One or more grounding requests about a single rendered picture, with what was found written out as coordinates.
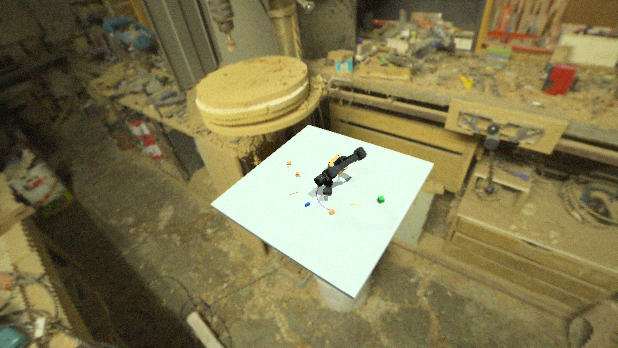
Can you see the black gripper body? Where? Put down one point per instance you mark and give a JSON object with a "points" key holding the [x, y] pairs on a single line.
{"points": [[327, 190]]}

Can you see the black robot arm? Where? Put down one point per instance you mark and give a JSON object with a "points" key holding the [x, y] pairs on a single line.
{"points": [[341, 162]]}

